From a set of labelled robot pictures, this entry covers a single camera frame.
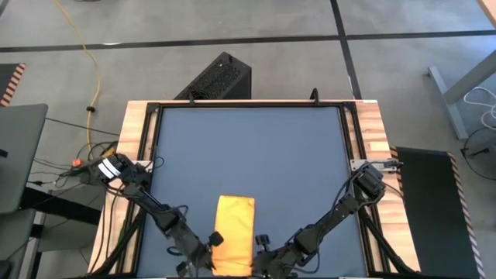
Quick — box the yellow microfibre towel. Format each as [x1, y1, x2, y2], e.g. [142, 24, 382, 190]
[212, 195, 257, 277]

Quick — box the wooden desk corner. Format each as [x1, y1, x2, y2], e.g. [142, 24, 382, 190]
[475, 0, 496, 29]

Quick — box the blue-grey table mat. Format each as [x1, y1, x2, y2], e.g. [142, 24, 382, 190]
[138, 105, 370, 278]

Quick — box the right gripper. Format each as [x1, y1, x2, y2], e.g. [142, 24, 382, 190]
[251, 233, 309, 278]

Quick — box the black computer tower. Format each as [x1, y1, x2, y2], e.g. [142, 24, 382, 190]
[174, 51, 253, 101]

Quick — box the black power box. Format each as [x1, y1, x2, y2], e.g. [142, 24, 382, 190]
[77, 170, 102, 188]

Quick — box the black striped-edge floor mat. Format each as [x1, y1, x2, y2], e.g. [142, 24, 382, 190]
[394, 146, 486, 279]
[0, 62, 27, 108]

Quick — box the yellow cable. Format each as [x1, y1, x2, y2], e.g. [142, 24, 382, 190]
[52, 0, 117, 156]

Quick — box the white cable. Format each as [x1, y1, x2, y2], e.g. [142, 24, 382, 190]
[463, 86, 496, 131]

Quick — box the black metal table frame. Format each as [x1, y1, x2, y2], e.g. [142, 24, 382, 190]
[88, 98, 422, 279]

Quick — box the black round stand base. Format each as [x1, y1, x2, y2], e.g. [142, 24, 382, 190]
[460, 126, 496, 177]

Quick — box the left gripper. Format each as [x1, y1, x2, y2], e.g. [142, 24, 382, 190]
[170, 222, 225, 277]

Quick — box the grey metal desk leg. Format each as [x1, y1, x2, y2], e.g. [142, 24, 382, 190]
[427, 49, 496, 141]

